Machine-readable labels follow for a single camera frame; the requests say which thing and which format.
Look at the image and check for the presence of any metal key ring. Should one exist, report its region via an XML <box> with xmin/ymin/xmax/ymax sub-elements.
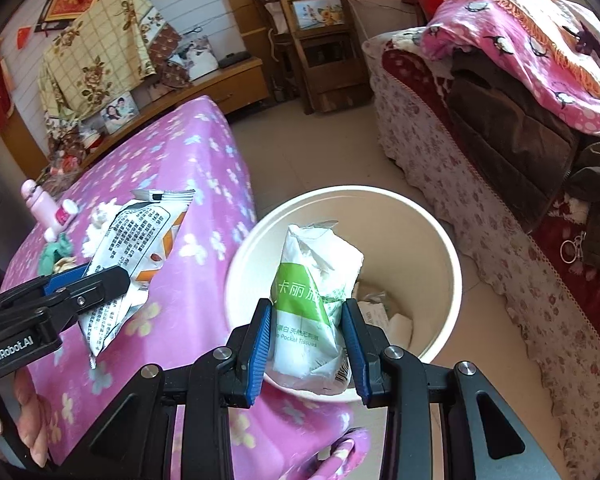
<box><xmin>560</xmin><ymin>237</ymin><xmax>588</xmax><ymax>263</ymax></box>

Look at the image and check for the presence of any wooden cabinet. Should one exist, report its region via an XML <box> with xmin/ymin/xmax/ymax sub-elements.
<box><xmin>80</xmin><ymin>55</ymin><xmax>266</xmax><ymax>161</ymax></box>

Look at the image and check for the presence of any green plush toy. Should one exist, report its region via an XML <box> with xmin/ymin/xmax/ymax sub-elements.
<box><xmin>37</xmin><ymin>236</ymin><xmax>73</xmax><ymax>276</ymax></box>

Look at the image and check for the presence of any pink water bottle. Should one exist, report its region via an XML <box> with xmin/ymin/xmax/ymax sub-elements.
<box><xmin>22</xmin><ymin>179</ymin><xmax>56</xmax><ymax>228</ymax></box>

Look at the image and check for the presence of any framed flower picture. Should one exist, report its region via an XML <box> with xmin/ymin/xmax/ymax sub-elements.
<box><xmin>292</xmin><ymin>0</ymin><xmax>343</xmax><ymax>31</ymax></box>

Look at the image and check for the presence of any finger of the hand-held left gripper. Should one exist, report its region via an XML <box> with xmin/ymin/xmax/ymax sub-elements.
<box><xmin>50</xmin><ymin>266</ymin><xmax>131</xmax><ymax>331</ymax></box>
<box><xmin>44</xmin><ymin>264</ymin><xmax>93</xmax><ymax>295</ymax></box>

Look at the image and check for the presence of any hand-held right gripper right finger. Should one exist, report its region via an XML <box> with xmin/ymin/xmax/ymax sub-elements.
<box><xmin>341</xmin><ymin>298</ymin><xmax>561</xmax><ymax>480</ymax></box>

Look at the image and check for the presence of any yellow checked floral cloth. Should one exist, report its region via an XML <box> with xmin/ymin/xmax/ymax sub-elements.
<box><xmin>37</xmin><ymin>0</ymin><xmax>181</xmax><ymax>126</ymax></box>

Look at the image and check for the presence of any silver orange snack wrapper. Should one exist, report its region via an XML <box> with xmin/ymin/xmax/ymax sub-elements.
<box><xmin>77</xmin><ymin>189</ymin><xmax>197</xmax><ymax>368</ymax></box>

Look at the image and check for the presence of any dark wooden chair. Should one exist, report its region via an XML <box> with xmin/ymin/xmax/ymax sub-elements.
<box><xmin>252</xmin><ymin>0</ymin><xmax>373</xmax><ymax>113</ymax></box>

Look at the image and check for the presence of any sofa with floral cover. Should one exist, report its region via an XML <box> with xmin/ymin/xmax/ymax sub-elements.
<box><xmin>362</xmin><ymin>30</ymin><xmax>600</xmax><ymax>461</ymax></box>

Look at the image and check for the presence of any white round trash bin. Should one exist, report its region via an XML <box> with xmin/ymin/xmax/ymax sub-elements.
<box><xmin>224</xmin><ymin>186</ymin><xmax>463</xmax><ymax>403</ymax></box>

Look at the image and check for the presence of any person's left hand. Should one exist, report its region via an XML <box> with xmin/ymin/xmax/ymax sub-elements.
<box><xmin>0</xmin><ymin>375</ymin><xmax>48</xmax><ymax>467</ymax></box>

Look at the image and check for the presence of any pink fringed blanket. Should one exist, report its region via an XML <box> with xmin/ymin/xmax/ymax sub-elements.
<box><xmin>420</xmin><ymin>0</ymin><xmax>600</xmax><ymax>133</ymax></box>

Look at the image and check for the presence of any pink patterned cloth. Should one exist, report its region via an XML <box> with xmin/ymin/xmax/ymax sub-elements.
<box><xmin>320</xmin><ymin>427</ymin><xmax>371</xmax><ymax>480</ymax></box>

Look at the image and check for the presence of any dark brown jacket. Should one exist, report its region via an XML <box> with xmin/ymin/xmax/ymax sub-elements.
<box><xmin>447</xmin><ymin>52</ymin><xmax>581</xmax><ymax>231</ymax></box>

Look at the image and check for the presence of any brown patterned cloth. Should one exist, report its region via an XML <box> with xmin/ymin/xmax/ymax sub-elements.
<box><xmin>147</xmin><ymin>25</ymin><xmax>191</xmax><ymax>88</ymax></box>

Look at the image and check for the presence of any white green tissue packet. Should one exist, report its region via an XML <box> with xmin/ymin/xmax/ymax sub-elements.
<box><xmin>267</xmin><ymin>220</ymin><xmax>365</xmax><ymax>396</ymax></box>

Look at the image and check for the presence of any crumpled white packaging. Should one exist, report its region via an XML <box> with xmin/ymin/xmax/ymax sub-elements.
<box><xmin>357</xmin><ymin>285</ymin><xmax>413</xmax><ymax>346</ymax></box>

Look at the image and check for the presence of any crumpled white tissue paper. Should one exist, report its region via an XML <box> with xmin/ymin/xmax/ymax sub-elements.
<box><xmin>82</xmin><ymin>202</ymin><xmax>118</xmax><ymax>261</ymax></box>

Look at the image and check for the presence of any framed couple photo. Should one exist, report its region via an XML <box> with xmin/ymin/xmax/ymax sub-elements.
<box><xmin>100</xmin><ymin>92</ymin><xmax>140</xmax><ymax>133</ymax></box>

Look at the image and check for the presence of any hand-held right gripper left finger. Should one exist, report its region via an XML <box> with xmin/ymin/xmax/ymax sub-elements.
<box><xmin>75</xmin><ymin>299</ymin><xmax>273</xmax><ymax>480</ymax></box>

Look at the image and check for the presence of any white bottle with pink label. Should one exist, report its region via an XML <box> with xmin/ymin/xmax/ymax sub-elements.
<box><xmin>44</xmin><ymin>199</ymin><xmax>78</xmax><ymax>241</ymax></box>

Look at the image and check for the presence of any unframed portrait photo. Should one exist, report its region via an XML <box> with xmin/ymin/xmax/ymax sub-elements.
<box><xmin>172</xmin><ymin>35</ymin><xmax>218</xmax><ymax>81</ymax></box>

